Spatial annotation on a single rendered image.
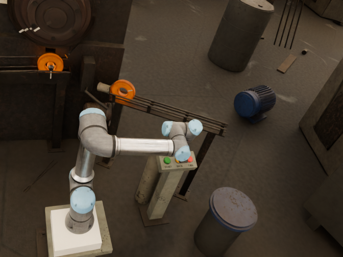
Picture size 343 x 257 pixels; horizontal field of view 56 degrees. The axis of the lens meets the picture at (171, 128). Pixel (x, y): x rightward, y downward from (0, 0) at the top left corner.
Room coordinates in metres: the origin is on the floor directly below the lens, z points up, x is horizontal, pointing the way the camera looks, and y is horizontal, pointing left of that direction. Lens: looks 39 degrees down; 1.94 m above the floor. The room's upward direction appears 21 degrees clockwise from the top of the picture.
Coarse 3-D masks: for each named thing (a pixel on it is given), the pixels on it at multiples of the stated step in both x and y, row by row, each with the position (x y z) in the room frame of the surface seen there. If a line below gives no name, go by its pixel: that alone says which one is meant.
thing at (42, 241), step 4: (36, 228) 1.00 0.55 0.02; (40, 228) 1.01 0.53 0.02; (44, 228) 1.02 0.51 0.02; (36, 232) 0.98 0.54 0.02; (40, 232) 0.99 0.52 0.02; (44, 232) 0.99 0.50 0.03; (36, 236) 0.96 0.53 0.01; (40, 236) 0.96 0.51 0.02; (44, 236) 0.97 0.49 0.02; (40, 240) 0.94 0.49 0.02; (44, 240) 0.95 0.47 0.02; (40, 244) 0.92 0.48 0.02; (44, 244) 0.93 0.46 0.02; (40, 248) 0.90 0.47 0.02; (44, 248) 0.90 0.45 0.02; (40, 252) 0.87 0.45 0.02; (44, 252) 0.88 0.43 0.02; (40, 256) 0.85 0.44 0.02; (44, 256) 0.86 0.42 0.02; (92, 256) 0.91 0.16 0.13; (96, 256) 0.97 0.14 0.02; (100, 256) 0.98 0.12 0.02; (104, 256) 0.99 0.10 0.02; (108, 256) 1.00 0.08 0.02
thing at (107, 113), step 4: (88, 104) 1.68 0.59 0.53; (92, 104) 1.69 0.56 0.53; (96, 104) 1.71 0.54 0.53; (104, 104) 1.75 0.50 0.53; (108, 104) 1.76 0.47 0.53; (112, 104) 1.77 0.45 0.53; (84, 108) 1.68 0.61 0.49; (96, 108) 1.68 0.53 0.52; (100, 108) 1.69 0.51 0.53; (104, 108) 1.71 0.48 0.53; (112, 108) 1.74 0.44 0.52; (104, 112) 1.69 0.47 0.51; (108, 112) 1.71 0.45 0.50; (112, 112) 1.73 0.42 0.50; (108, 116) 1.70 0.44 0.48
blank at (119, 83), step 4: (120, 80) 1.74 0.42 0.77; (124, 80) 1.74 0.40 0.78; (116, 84) 1.72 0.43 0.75; (120, 84) 1.72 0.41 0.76; (124, 84) 1.72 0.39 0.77; (128, 84) 1.72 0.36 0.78; (112, 88) 1.71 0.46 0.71; (116, 88) 1.72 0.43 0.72; (128, 88) 1.72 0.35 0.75; (132, 88) 1.72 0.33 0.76; (112, 92) 1.71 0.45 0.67; (116, 92) 1.72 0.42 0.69; (120, 92) 1.74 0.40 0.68; (128, 92) 1.72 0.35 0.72; (132, 92) 1.72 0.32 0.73; (116, 96) 1.72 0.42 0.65; (124, 96) 1.72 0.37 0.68; (128, 96) 1.72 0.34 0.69; (132, 96) 1.72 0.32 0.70; (120, 100) 1.72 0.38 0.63; (128, 100) 1.72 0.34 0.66
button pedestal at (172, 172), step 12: (156, 156) 1.40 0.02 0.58; (168, 156) 1.41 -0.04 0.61; (192, 156) 1.49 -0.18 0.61; (168, 168) 1.34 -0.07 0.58; (180, 168) 1.37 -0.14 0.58; (192, 168) 1.43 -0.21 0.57; (168, 180) 1.37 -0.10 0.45; (156, 192) 1.40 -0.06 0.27; (168, 192) 1.39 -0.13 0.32; (156, 204) 1.36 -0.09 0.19; (144, 216) 1.37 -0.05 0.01; (156, 216) 1.38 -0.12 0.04
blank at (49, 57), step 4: (40, 56) 1.65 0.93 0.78; (44, 56) 1.64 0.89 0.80; (48, 56) 1.65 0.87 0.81; (52, 56) 1.66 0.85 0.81; (56, 56) 1.68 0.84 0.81; (40, 60) 1.62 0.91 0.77; (44, 60) 1.64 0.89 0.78; (48, 60) 1.65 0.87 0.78; (52, 60) 1.66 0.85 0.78; (56, 60) 1.67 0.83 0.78; (60, 60) 1.69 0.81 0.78; (40, 64) 1.62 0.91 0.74; (44, 64) 1.64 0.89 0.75; (56, 64) 1.67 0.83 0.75; (60, 64) 1.69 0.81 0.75; (40, 68) 1.62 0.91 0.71; (44, 68) 1.64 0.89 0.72; (56, 68) 1.68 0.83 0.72; (60, 68) 1.69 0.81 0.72; (52, 72) 1.66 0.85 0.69
